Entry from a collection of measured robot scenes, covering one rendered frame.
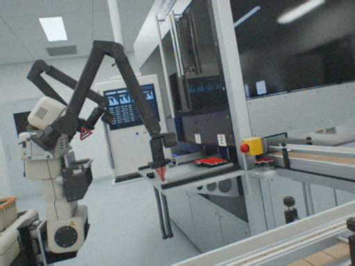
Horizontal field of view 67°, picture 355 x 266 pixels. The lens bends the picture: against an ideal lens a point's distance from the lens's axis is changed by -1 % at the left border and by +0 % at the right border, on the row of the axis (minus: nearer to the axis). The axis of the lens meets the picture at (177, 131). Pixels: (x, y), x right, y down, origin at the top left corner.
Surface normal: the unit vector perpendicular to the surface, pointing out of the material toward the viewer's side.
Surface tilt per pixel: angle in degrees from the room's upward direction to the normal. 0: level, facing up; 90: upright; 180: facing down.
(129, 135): 90
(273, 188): 90
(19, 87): 90
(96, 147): 90
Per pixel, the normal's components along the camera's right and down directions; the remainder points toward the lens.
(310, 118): 0.30, 0.00
